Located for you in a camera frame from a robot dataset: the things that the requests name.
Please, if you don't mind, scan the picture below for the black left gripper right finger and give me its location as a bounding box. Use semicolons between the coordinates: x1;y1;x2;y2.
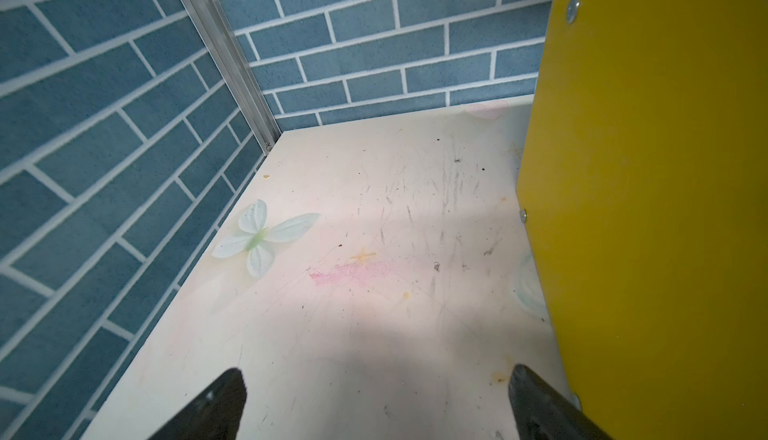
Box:
508;364;610;440

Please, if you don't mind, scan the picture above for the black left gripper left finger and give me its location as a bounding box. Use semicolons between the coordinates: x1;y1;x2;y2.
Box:
150;368;247;440

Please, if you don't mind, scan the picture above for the yellow pink blue wooden shelf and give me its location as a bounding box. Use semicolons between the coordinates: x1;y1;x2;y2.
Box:
517;0;767;439

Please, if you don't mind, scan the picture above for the aluminium left corner post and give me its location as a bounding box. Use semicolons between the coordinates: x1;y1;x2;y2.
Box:
181;0;281;154

